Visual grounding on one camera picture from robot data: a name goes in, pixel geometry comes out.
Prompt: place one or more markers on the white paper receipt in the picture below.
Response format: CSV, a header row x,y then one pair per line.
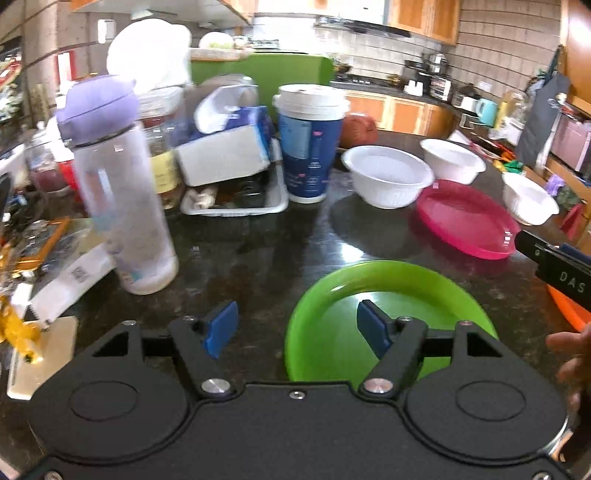
x,y
69,281

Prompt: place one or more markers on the green cutting board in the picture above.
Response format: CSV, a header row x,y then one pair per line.
x,y
277,69

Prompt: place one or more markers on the beige phone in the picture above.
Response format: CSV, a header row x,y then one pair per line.
x,y
51,364

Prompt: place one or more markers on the wooden lower kitchen cabinets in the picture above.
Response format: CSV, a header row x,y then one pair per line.
x,y
401,113

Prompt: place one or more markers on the orange plastic plate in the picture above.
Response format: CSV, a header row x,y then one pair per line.
x,y
572,311

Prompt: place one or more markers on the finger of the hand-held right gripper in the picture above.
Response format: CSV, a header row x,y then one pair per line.
x,y
549,263

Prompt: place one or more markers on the yellow metal stand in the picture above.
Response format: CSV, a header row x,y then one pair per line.
x,y
18,330

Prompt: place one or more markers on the black hanging apron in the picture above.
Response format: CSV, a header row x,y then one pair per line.
x,y
540,124

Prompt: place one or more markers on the white plastic tray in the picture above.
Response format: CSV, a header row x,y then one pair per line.
x,y
240,205

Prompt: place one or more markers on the black coffee machine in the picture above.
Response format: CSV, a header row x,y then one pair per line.
x,y
422,74

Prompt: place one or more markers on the pink storage box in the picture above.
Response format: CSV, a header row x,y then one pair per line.
x,y
572,141

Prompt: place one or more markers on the pink plastic plate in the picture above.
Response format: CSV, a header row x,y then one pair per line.
x,y
461,217

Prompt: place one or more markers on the wooden kitchen cabinets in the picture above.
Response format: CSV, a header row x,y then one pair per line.
x,y
425,18
401,113

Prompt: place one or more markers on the range hood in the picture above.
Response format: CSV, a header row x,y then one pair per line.
x,y
360,25

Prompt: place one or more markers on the teal mug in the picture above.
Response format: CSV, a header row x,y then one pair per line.
x,y
485,111

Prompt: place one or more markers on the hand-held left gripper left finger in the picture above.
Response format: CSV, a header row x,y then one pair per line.
x,y
222,325

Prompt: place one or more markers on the blue white tissue pack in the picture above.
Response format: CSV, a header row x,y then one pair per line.
x,y
221,147

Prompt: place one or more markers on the large white plastic bowl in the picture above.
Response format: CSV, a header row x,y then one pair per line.
x,y
388,175

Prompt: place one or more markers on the wooden upper kitchen cabinets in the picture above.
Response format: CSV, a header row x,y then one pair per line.
x,y
425,18

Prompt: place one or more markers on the clear water bottle purple lid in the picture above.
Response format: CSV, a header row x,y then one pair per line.
x,y
124,198

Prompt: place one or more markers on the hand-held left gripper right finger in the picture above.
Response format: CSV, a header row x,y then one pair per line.
x,y
373,325

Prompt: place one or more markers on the clear jar red contents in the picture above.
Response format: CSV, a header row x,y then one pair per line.
x,y
48,173

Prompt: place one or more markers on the person's right hand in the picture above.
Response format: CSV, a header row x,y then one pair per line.
x,y
569,345

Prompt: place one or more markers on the glass jar yellow label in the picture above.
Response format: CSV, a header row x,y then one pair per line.
x,y
165,175

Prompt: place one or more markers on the green plastic plate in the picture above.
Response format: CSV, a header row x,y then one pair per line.
x,y
369,286

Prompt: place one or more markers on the blue paper cup white lid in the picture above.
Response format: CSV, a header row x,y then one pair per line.
x,y
309,152

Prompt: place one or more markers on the white plastic bag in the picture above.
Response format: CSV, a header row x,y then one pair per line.
x,y
147,50

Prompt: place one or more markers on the red apple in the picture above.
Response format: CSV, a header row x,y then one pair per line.
x,y
360,131

